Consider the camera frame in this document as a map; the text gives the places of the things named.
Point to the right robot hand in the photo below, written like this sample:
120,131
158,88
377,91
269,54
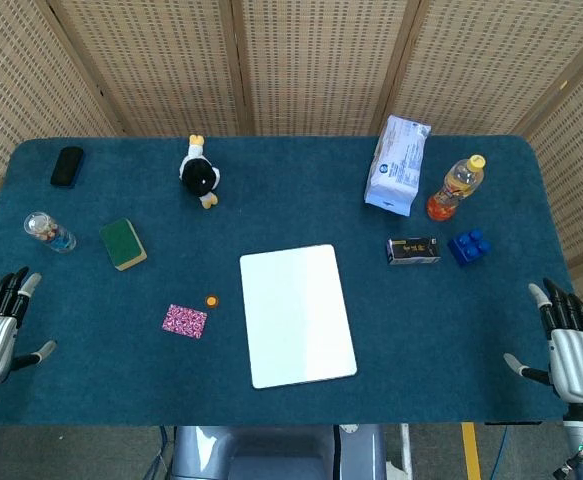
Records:
578,360

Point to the pink glitter card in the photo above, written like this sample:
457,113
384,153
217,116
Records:
184,321

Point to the clear plastic snack jar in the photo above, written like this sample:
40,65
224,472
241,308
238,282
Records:
50,232

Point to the blue building block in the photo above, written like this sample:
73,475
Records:
470,246

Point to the green and yellow sponge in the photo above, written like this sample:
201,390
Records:
122,243

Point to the black board eraser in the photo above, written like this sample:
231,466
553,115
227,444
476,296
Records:
67,166

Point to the white table leg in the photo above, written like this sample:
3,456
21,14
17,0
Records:
407,452

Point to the small black carton box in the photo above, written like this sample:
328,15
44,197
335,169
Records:
413,251

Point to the orange drink bottle yellow cap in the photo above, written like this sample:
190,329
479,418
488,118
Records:
455,190

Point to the orange round token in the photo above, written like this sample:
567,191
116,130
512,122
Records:
212,300

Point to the white tissue pack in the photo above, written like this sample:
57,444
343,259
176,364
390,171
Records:
396,167

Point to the black and white plush toy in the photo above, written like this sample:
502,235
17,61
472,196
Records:
200,175

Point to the white rectangular board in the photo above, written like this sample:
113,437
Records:
296,315

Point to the grey robot torso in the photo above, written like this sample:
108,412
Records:
271,452

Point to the blue carpet table cover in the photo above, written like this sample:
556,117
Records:
291,210

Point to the woven folding screen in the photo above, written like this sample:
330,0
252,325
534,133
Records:
291,60

